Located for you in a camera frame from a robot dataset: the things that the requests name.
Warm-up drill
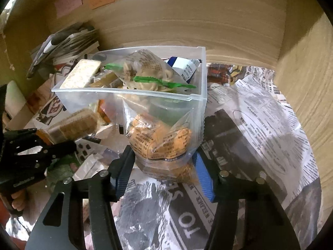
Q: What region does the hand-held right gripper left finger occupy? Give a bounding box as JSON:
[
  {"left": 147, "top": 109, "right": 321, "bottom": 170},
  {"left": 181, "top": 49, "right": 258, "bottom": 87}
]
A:
[{"left": 26, "top": 144, "right": 137, "bottom": 250}]

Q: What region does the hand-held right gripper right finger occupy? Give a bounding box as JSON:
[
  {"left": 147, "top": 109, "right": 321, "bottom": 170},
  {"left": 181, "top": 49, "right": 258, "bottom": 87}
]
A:
[{"left": 192, "top": 151, "right": 296, "bottom": 250}]

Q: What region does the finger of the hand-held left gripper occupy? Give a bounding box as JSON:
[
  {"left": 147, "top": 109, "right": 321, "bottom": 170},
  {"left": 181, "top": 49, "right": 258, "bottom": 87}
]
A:
[
  {"left": 14, "top": 140, "right": 78, "bottom": 163},
  {"left": 3, "top": 128, "right": 44, "bottom": 148}
]

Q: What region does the brown cracker packet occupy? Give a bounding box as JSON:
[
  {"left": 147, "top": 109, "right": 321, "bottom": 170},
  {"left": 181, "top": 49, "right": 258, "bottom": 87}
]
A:
[{"left": 48, "top": 108, "right": 98, "bottom": 142}]

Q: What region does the clear plastic container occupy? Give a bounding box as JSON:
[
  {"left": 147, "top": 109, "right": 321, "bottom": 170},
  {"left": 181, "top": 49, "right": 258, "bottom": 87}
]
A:
[{"left": 51, "top": 46, "right": 208, "bottom": 159}]

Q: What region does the clear bag of orange snacks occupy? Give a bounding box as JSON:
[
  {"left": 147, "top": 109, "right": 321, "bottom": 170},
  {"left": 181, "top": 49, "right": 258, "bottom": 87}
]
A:
[{"left": 117, "top": 95, "right": 203, "bottom": 185}]

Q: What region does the beige wafer packet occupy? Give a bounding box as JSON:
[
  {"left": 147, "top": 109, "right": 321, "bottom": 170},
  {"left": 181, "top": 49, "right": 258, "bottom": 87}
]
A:
[{"left": 60, "top": 59, "right": 102, "bottom": 89}]

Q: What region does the tan biscuit packet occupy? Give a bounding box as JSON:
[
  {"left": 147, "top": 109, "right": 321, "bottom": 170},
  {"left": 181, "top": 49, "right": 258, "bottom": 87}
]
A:
[{"left": 90, "top": 71, "right": 123, "bottom": 88}]

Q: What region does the blue white snack packet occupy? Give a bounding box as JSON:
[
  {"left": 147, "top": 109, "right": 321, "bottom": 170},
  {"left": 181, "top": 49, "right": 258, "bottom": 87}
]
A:
[{"left": 166, "top": 57, "right": 201, "bottom": 82}]

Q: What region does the clear bag of ring snacks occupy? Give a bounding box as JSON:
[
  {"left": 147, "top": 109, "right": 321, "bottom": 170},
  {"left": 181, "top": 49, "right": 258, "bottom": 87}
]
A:
[{"left": 114, "top": 49, "right": 197, "bottom": 99}]

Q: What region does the person's left hand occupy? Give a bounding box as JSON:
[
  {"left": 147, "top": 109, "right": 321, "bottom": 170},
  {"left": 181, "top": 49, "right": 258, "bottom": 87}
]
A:
[{"left": 9, "top": 190, "right": 28, "bottom": 213}]

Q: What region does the newspaper sheet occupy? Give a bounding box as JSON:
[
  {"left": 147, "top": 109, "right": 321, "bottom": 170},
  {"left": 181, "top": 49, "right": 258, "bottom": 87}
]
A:
[{"left": 112, "top": 62, "right": 322, "bottom": 250}]

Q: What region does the stack of magazines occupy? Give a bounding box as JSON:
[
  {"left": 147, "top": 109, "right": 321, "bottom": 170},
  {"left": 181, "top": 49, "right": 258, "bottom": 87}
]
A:
[{"left": 26, "top": 22, "right": 101, "bottom": 79}]

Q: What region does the pink sticky note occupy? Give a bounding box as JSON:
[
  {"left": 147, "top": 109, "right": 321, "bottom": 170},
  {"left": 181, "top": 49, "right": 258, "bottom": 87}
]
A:
[{"left": 54, "top": 0, "right": 83, "bottom": 19}]

